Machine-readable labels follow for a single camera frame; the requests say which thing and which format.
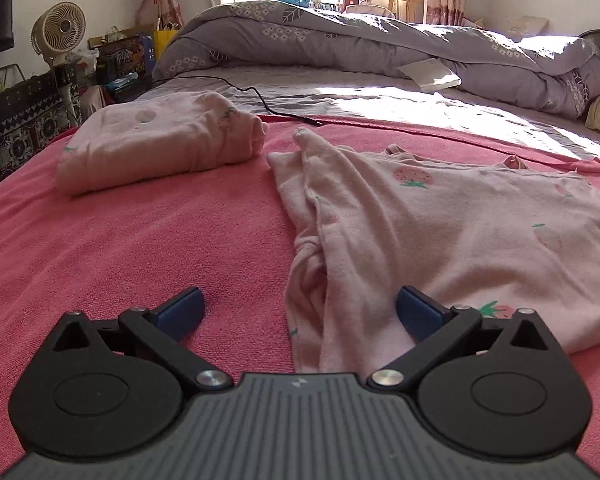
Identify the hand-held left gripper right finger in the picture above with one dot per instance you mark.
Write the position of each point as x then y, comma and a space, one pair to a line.
420, 317

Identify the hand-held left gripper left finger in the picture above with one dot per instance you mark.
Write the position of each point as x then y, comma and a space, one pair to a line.
180, 312

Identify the pink strawberry print pajama top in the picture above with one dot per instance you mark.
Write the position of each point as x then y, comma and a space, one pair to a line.
430, 230

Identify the pink towel blanket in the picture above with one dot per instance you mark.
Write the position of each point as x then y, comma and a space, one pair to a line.
130, 240

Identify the folded pink garment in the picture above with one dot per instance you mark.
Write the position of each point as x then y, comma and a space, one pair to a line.
155, 145

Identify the white book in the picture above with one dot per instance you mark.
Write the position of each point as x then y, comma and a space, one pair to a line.
430, 75

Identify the black white patterned cloth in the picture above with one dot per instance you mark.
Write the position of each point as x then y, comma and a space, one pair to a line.
15, 125

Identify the dark printed gift bag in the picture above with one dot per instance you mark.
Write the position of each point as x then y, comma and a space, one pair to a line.
125, 57

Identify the yellow paper bag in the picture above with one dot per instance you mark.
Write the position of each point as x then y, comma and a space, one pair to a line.
164, 42

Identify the purple leaf print duvet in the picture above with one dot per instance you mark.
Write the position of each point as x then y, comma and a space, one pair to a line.
330, 45

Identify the beige standing fan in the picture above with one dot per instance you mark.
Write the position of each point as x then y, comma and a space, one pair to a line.
59, 27

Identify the small red photo frame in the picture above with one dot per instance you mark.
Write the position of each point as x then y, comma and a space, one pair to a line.
351, 2

